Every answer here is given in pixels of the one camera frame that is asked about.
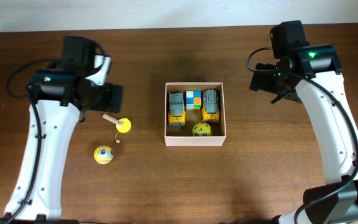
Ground yellow disc wooden handle toy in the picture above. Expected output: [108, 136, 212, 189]
[102, 114, 132, 144]

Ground yellow grey toy truck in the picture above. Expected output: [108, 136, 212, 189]
[168, 93, 186, 126]

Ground white cardboard box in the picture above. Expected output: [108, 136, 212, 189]
[164, 82, 227, 147]

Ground colourful puzzle cube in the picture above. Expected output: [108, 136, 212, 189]
[186, 90, 202, 111]

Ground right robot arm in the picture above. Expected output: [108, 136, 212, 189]
[250, 21, 358, 223]

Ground yellow ball with face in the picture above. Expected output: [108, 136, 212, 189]
[93, 146, 114, 165]

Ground yellow ball blue letters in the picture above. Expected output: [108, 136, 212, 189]
[192, 123, 213, 136]

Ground yellow grey toy loader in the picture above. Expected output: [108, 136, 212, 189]
[201, 89, 220, 123]

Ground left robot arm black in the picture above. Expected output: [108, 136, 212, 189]
[0, 36, 123, 223]

